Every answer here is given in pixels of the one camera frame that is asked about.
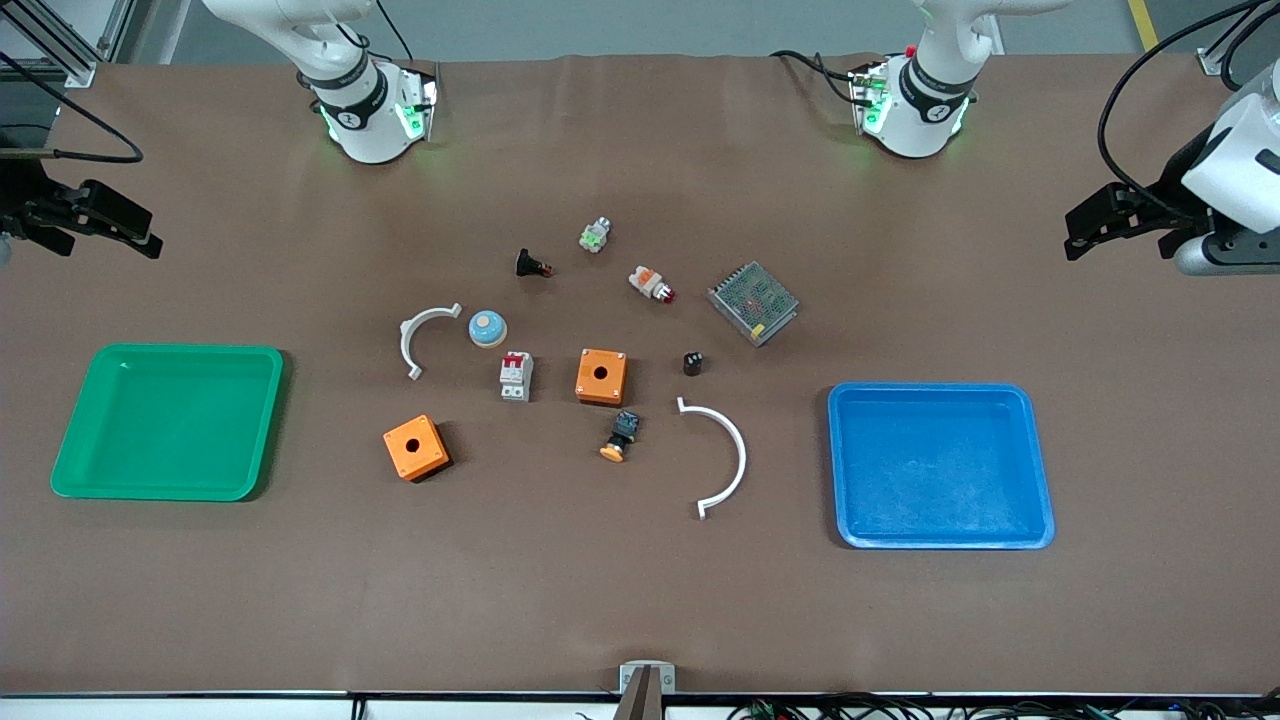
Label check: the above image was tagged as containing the green plastic tray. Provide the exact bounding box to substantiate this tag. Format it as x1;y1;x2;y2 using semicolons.
51;344;285;502

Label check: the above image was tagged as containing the blue plastic tray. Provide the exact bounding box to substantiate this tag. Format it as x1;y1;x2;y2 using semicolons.
827;382;1056;551

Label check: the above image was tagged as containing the plain orange button box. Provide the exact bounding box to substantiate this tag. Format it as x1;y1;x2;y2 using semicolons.
383;414;452;483

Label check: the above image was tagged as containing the metal mesh power supply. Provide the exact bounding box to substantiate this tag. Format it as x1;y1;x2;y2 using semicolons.
708;261;800;348

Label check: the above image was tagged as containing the red orange indicator light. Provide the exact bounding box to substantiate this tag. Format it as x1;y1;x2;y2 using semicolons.
628;265;676;304

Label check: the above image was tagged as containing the orange button box with screws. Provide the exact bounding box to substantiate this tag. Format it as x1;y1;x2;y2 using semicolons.
576;348;629;407

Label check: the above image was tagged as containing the orange capped black push button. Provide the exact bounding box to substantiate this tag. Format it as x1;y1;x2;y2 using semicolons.
599;410;642;463

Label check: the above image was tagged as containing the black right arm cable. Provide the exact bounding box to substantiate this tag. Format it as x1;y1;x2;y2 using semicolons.
0;52;145;165

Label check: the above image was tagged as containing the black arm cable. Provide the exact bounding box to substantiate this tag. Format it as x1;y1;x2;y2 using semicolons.
1097;0;1280;216
0;52;145;165

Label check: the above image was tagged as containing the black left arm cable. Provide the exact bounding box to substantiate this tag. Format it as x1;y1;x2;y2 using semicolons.
1097;0;1280;216

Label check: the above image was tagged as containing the aluminium frame profile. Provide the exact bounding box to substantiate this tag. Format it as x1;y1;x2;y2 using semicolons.
0;0;133;89

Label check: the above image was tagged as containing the small white curved bracket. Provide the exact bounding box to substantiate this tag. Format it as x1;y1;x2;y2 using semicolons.
400;303;463;382

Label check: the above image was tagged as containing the black left base cable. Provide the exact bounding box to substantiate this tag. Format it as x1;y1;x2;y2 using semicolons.
769;49;867;106

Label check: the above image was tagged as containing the black base cable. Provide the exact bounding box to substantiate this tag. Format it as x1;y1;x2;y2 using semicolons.
374;0;415;63
769;49;867;106

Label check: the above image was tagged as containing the black right base cable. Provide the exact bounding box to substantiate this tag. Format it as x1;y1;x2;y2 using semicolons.
374;0;415;63

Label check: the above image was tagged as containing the large white curved bracket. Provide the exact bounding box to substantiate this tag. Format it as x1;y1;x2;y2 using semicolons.
677;397;748;521

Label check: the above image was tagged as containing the grey metal camera mount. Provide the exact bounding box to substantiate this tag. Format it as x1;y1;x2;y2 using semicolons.
612;660;678;720

